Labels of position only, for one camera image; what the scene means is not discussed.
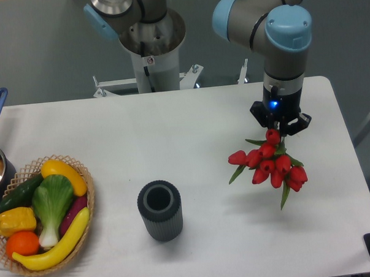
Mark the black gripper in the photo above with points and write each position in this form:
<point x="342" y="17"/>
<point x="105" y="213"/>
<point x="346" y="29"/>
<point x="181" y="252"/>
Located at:
<point x="281" y="104"/>

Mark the red tulip bouquet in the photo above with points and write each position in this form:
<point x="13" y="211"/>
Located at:
<point x="270" y="161"/>

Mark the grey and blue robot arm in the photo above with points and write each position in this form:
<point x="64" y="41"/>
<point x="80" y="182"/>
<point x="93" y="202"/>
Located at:
<point x="279" y="30"/>

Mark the dark grey ribbed vase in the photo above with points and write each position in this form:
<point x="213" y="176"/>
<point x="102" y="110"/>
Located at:
<point x="160" y="205"/>

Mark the purple eggplant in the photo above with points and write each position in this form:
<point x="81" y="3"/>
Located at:
<point x="72" y="212"/>

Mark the green bok choy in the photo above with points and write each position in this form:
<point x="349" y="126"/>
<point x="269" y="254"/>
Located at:
<point x="51" y="201"/>

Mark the woven wicker basket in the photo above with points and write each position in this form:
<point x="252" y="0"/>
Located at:
<point x="31" y="170"/>

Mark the green cucumber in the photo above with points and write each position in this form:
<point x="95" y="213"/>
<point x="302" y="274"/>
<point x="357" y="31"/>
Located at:
<point x="21" y="196"/>

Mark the orange fruit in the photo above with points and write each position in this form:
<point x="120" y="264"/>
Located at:
<point x="24" y="243"/>

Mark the yellow banana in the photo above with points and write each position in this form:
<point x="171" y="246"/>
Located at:
<point x="62" y="249"/>

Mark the yellow bell pepper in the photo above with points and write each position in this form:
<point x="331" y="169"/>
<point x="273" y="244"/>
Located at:
<point x="17" y="220"/>

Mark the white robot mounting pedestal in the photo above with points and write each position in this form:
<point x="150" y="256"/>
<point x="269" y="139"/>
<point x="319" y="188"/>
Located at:
<point x="154" y="52"/>

